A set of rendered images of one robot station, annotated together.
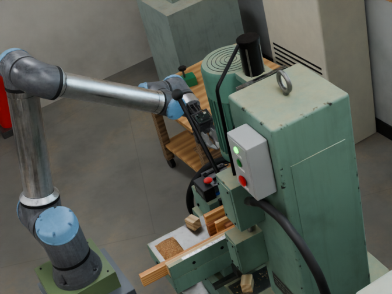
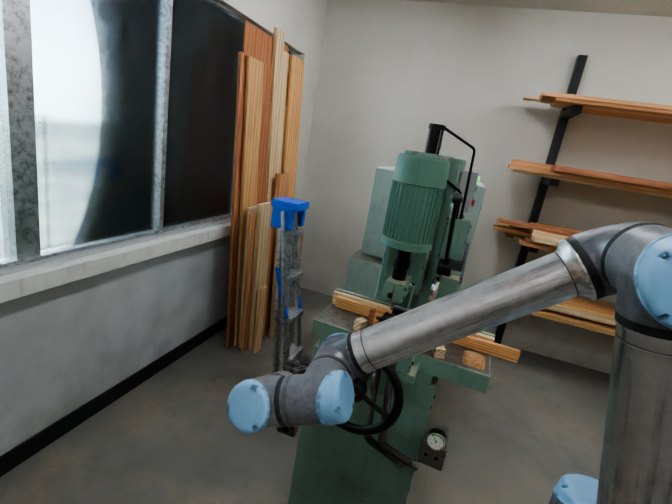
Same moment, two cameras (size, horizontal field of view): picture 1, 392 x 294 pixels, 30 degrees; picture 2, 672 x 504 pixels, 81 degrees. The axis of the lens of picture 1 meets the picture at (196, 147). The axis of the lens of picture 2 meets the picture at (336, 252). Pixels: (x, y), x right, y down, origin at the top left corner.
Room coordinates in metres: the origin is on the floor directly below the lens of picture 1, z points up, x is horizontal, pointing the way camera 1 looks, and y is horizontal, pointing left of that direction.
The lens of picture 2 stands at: (3.02, 0.48, 1.51)
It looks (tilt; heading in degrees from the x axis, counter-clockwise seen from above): 15 degrees down; 217
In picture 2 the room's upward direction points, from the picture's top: 9 degrees clockwise
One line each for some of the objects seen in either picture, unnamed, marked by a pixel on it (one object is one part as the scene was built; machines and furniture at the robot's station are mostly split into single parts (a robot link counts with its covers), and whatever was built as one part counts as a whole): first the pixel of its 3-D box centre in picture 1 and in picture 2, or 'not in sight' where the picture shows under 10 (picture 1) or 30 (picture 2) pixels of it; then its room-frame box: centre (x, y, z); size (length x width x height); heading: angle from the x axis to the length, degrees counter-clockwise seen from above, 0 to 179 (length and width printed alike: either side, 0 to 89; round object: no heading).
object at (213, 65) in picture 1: (240, 105); (414, 202); (1.80, -0.16, 1.35); 0.18 x 0.18 x 0.31
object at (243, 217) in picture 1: (240, 197); (456, 238); (1.54, -0.08, 1.23); 0.09 x 0.08 x 0.15; 18
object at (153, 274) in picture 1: (233, 232); (421, 326); (1.76, -0.05, 0.92); 0.66 x 0.02 x 0.04; 108
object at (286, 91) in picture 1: (284, 82); not in sight; (1.52, -0.25, 1.55); 0.06 x 0.02 x 0.07; 18
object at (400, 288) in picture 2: not in sight; (397, 289); (1.78, -0.16, 1.03); 0.14 x 0.07 x 0.09; 18
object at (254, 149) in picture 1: (251, 162); (466, 191); (1.45, -0.12, 1.40); 0.10 x 0.06 x 0.16; 18
